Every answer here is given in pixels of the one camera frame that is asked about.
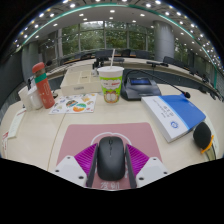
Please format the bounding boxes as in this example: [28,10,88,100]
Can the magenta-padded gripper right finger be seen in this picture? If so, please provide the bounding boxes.
[123,143,170,190]

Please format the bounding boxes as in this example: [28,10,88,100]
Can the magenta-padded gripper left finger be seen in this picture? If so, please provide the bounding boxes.
[53,143,100,189]

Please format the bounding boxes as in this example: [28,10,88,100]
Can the black computer mouse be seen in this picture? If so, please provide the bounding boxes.
[96,135,126,182]

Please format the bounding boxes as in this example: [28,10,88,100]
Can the pink mouse pad with drawing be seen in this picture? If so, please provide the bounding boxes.
[56,121,163,191]

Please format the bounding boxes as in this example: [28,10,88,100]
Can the colourful sticker sheet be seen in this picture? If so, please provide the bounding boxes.
[48,92,99,115]

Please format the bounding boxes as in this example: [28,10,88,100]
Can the blue and white book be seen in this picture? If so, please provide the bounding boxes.
[140,94,207,144]

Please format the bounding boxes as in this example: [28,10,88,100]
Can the black conference microphone console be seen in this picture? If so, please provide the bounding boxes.
[120,69,192,102]

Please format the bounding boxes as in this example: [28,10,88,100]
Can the beige cardboard box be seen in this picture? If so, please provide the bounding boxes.
[59,68,103,97]

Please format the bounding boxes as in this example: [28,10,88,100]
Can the printed paper cup with straw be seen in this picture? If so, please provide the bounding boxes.
[96,48,125,104]

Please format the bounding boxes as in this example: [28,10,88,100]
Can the red thermos bottle green band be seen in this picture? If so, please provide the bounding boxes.
[31,61,56,110]

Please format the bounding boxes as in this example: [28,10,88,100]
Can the group of dark office chairs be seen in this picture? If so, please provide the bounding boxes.
[59,48,221,98]

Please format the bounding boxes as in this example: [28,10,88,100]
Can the group of ceiling lights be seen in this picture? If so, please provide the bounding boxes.
[13,0,224,68]

